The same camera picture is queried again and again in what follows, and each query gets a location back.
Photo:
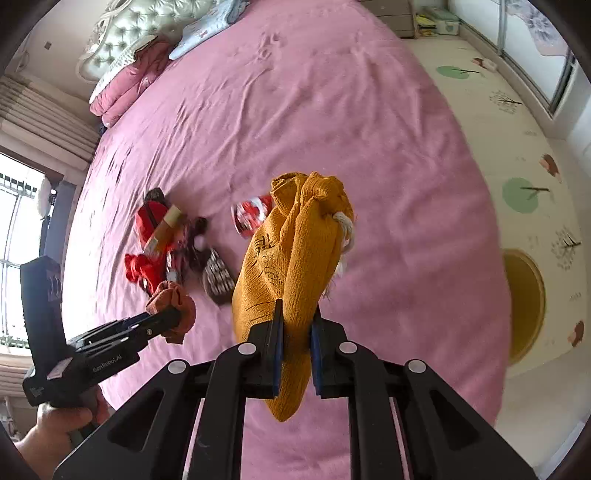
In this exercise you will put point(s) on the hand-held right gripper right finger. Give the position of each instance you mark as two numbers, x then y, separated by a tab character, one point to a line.
316	364

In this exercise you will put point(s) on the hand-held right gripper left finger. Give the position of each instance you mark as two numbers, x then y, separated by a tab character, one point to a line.
277	364

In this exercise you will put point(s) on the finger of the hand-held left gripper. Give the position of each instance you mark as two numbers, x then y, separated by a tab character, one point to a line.
152	325

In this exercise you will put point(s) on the brown sock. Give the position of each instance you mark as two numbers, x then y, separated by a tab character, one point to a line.
175	304

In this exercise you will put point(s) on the person's left hand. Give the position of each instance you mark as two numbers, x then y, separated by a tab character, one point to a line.
51	429

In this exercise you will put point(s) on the beige pleated blind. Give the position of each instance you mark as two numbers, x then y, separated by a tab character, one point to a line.
14	374

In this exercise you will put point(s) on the barred bright window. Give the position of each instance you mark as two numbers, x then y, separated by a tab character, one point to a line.
18	258

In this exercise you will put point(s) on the dark striped packet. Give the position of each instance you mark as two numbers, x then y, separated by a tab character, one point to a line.
217	277

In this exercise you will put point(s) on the dark maroon wrapper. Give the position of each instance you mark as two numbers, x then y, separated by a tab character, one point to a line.
191	240

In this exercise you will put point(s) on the amber cylindrical bottle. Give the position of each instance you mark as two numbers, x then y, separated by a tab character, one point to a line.
166	228

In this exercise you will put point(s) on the white fluffy duster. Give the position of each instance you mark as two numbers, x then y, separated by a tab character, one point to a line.
46	196

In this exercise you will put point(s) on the red snack packet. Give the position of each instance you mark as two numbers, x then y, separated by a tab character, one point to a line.
251	214

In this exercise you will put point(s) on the beige pleated curtain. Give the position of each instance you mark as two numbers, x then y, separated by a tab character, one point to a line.
41	120

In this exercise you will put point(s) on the round yellow stool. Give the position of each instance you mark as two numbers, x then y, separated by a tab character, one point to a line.
524	304

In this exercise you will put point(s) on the folded pink quilt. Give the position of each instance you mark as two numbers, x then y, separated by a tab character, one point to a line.
127	83

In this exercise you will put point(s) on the bed with pink sheet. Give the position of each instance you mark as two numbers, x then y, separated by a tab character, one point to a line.
323	115

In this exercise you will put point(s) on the printed cream floor mat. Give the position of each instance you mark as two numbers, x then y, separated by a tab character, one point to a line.
517	152

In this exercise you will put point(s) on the tufted white headboard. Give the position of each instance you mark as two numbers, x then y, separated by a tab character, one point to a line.
138	23

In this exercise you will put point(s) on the light blue printed pillow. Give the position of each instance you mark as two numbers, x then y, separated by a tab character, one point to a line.
207	27

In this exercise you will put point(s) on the grey-brown drawer cabinet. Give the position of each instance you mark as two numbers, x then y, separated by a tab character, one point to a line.
397	14

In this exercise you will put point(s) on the green and white box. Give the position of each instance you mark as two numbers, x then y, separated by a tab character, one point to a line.
438	23

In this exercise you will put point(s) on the sliding glass window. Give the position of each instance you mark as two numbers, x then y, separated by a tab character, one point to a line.
526	37

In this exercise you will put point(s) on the dark grey window post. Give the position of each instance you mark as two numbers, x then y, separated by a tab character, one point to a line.
57	221

